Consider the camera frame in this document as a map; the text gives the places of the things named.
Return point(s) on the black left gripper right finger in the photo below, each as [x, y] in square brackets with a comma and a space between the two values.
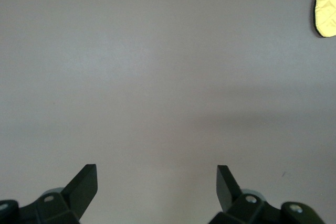
[225, 190]

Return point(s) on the yellow quilted oven mitt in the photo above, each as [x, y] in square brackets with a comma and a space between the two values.
[326, 6]

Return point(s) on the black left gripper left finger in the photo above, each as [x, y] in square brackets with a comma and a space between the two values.
[81, 190]

